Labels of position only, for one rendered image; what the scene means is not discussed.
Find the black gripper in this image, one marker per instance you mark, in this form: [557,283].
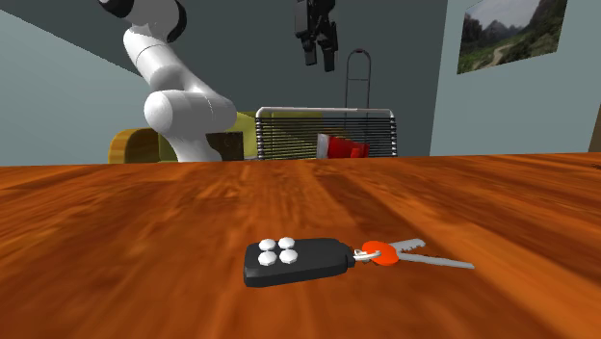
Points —
[313,14]

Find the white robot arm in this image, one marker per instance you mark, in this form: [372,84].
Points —
[188,110]

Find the thin dark arched stand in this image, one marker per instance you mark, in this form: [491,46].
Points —
[358,50]

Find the metal chair with black slats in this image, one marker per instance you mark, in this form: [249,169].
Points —
[291,136]

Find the red box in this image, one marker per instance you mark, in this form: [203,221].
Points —
[340,147]

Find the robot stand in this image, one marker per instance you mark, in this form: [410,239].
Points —
[230,145]

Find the black key fob with keys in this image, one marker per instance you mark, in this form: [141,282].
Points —
[300,263]

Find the landscape wall picture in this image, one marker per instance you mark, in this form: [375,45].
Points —
[512,33]

